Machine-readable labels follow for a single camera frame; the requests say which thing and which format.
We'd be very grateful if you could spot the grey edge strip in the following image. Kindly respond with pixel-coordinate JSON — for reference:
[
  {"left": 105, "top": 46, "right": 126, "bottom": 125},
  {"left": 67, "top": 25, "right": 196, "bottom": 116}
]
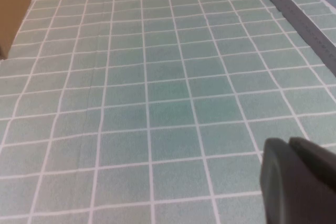
[{"left": 246, "top": 0, "right": 336, "bottom": 77}]

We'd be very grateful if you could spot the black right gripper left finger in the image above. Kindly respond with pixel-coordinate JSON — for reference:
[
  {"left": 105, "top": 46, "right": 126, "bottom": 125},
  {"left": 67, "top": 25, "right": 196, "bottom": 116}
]
[{"left": 259, "top": 137, "right": 336, "bottom": 224}]

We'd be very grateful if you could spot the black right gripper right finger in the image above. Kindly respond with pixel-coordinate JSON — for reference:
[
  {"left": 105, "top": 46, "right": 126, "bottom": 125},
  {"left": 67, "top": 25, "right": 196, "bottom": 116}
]
[{"left": 288, "top": 136, "right": 336, "bottom": 190}]

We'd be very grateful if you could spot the green white checkered tablecloth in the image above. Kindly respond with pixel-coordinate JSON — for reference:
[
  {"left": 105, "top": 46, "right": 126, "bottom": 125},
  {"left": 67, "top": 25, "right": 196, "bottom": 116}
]
[{"left": 0, "top": 0, "right": 336, "bottom": 224}]

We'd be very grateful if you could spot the brown cardboard box window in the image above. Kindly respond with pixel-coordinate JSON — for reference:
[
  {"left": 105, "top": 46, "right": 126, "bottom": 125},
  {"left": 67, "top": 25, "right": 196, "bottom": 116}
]
[{"left": 0, "top": 0, "right": 40, "bottom": 60}]

